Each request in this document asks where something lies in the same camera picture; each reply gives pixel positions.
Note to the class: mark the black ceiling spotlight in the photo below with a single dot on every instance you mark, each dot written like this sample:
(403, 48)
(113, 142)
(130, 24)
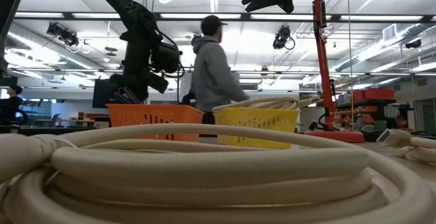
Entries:
(413, 43)
(281, 38)
(64, 35)

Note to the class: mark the red storage bin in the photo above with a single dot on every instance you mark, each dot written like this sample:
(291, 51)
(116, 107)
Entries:
(358, 95)
(379, 94)

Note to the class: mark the dark storage shelf rack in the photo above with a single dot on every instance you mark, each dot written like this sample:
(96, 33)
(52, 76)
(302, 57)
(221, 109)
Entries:
(368, 113)

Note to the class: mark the blue storage bin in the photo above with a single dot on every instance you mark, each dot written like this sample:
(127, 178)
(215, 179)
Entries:
(344, 99)

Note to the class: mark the black TV monitor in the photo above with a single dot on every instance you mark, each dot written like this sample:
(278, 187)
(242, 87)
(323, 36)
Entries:
(100, 94)

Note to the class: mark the orange plastic basket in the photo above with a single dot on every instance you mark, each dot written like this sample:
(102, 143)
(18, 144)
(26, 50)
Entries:
(153, 115)

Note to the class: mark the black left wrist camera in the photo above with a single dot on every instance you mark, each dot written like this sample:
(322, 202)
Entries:
(167, 59)

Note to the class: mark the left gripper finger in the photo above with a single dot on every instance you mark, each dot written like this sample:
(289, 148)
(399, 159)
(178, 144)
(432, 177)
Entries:
(142, 89)
(122, 82)

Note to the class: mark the yellow plastic basket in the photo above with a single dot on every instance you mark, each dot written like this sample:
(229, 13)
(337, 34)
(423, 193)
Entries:
(255, 122)

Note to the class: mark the black overhead light beam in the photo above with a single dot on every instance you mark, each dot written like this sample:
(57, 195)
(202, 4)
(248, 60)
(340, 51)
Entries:
(68, 15)

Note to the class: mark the red stand with base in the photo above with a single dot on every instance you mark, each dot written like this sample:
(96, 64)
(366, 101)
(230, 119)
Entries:
(322, 53)

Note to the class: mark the silver air duct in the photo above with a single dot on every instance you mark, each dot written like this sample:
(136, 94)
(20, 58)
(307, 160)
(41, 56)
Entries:
(374, 50)

